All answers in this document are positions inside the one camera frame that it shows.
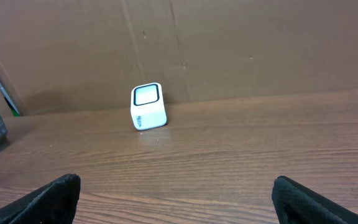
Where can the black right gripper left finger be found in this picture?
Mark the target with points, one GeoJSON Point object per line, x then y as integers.
{"type": "Point", "coordinates": [55, 202]}

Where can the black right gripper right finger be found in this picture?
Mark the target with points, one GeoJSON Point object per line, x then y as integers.
{"type": "Point", "coordinates": [296, 204]}

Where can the white barcode scanner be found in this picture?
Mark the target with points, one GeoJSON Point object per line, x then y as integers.
{"type": "Point", "coordinates": [147, 107]}

